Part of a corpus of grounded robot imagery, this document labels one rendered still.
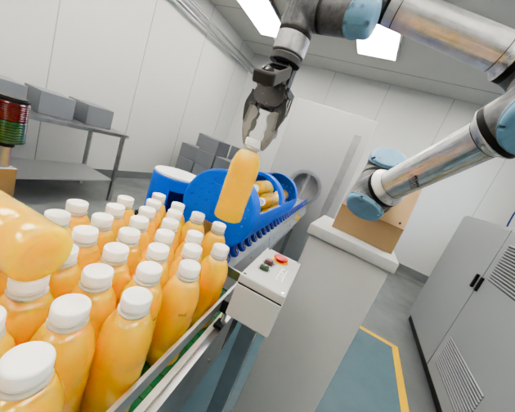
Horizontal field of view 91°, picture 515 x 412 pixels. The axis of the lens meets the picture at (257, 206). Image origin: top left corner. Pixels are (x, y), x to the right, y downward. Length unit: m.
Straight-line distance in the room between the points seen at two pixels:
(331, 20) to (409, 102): 5.53
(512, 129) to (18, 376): 0.72
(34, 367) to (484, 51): 0.83
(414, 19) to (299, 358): 1.12
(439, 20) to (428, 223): 5.40
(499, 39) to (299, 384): 1.21
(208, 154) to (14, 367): 4.45
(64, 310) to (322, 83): 6.23
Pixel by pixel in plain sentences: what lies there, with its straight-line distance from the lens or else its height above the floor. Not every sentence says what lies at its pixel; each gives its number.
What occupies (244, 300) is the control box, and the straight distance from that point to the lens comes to 0.54.
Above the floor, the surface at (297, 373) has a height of 0.56.
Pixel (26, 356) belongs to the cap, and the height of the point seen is 1.11.
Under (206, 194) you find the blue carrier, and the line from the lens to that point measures 0.91.
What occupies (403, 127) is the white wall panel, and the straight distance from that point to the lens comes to 6.00.
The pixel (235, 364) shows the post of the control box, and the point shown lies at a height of 0.83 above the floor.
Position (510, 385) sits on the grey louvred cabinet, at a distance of 2.12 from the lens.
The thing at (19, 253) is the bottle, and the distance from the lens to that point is 0.37.
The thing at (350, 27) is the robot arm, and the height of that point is 1.62.
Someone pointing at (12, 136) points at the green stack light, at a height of 1.18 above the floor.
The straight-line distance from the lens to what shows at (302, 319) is 1.10.
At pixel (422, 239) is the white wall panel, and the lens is 6.02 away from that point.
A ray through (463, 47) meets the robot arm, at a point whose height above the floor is 1.67.
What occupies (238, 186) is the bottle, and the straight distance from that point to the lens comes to 0.59.
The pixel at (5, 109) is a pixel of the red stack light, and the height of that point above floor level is 1.23.
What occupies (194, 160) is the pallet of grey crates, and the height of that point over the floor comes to 0.70.
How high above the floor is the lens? 1.35
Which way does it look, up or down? 13 degrees down
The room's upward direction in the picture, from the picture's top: 21 degrees clockwise
